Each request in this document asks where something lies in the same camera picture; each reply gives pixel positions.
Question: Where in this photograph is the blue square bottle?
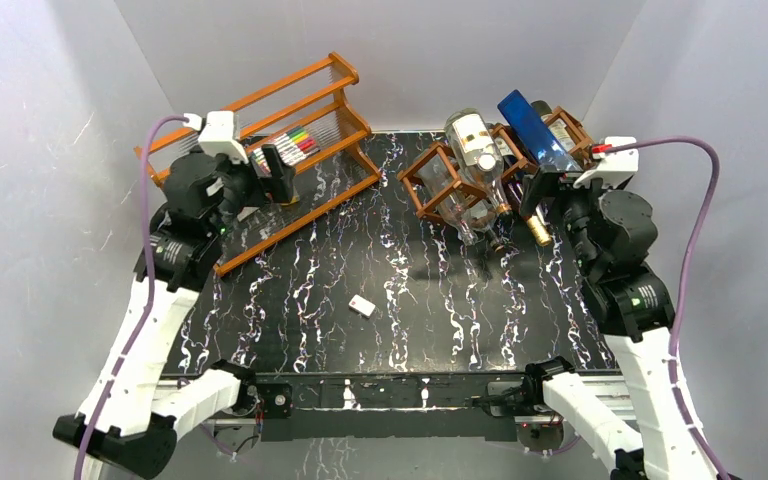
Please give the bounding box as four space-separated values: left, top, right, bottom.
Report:
497 90 581 172

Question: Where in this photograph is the clear bottle black cap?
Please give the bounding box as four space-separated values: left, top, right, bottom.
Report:
466 200 505 252

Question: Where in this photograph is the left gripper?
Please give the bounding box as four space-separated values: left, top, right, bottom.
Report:
208 146 296 239

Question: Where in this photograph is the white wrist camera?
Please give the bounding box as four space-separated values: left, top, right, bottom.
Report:
183 110 249 165
573 136 639 190

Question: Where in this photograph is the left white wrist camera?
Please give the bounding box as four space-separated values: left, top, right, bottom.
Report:
183 110 249 165

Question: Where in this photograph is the dark bottle gold cap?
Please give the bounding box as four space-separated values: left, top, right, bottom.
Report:
508 180 553 246

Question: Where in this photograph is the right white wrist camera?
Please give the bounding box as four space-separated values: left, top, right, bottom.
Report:
573 136 639 190

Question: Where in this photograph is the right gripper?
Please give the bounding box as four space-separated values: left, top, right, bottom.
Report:
516 163 625 275

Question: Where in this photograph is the small white card box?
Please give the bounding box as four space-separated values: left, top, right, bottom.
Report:
349 295 376 318

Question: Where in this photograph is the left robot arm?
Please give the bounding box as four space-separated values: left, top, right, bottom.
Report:
53 144 295 479

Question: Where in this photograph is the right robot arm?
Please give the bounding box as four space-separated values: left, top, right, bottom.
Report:
520 166 732 479

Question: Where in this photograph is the brown wooden wine rack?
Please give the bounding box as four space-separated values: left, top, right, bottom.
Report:
397 105 597 227

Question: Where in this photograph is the clear glass bottle white label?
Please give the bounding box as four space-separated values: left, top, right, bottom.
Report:
444 108 512 218

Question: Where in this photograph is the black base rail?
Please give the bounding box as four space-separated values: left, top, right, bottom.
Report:
258 371 560 442

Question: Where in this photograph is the pack of coloured markers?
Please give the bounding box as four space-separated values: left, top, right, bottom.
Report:
271 126 320 167

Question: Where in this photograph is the orange wooden shelf rack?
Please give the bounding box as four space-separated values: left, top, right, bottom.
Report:
137 53 381 278

